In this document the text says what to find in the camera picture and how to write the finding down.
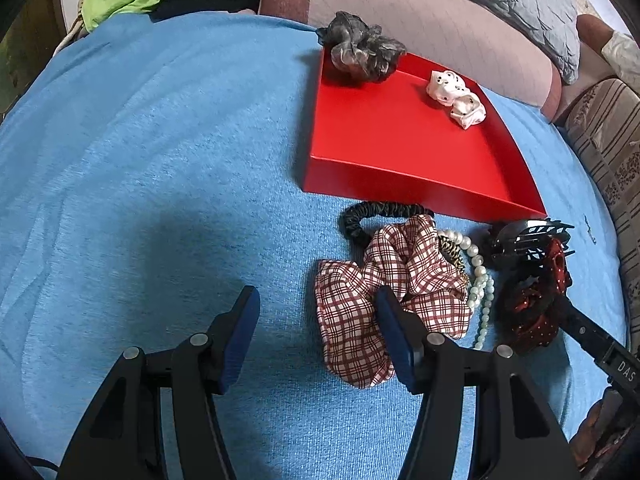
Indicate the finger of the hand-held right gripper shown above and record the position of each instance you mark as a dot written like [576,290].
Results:
[585,327]

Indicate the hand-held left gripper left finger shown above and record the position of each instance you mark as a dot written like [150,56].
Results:
[235,345]

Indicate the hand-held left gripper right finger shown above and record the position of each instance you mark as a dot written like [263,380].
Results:
[400,345]

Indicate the red dotted scrunchie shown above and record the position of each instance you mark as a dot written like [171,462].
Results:
[530,320]

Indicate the red plaid scrunchie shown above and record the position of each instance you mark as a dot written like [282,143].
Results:
[400,260]

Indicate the black hair claw clip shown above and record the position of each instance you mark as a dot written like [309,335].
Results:
[525,235]

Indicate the black thin scrunchie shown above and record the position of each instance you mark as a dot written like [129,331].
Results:
[350,220]

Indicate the red tray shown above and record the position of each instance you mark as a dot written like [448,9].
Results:
[390,135]

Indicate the person's right hand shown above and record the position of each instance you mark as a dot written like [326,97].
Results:
[600,430]

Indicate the striped floral pillow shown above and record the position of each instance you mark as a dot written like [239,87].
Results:
[610,135]

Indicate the blue blanket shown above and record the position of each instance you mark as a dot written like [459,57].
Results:
[150,160]

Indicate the white dotted scrunchie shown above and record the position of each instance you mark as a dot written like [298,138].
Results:
[455,95]

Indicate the white cloth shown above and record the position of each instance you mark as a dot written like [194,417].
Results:
[622,52]

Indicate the grey sheer scrunchie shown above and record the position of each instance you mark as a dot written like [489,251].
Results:
[357,47]

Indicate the pink bolster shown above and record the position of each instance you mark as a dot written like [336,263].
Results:
[425,25]

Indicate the dark cloth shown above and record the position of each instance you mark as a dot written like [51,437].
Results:
[210,0]

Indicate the wooden cabinet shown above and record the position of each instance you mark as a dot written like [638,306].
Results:
[25,50]

